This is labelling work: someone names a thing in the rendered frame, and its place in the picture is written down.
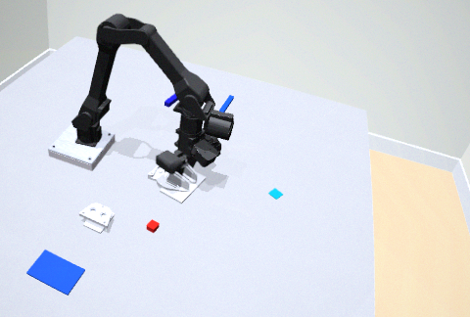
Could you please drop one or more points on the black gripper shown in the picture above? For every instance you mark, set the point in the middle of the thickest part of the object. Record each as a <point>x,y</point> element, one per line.
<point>172,162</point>

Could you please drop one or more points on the blue flat rectangular plate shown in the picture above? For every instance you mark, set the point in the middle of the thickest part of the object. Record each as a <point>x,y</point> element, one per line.
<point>55,272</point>

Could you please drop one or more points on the blue long thin bar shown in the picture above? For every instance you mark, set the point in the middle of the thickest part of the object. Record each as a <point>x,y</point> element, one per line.
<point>226,104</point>

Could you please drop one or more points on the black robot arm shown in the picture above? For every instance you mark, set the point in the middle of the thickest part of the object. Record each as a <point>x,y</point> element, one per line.
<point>191,90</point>

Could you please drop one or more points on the small red cube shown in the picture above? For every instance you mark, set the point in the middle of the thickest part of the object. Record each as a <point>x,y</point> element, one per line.
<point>153,226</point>

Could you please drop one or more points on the small blue block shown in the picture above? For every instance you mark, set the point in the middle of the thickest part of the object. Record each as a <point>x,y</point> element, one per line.
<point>171,100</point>

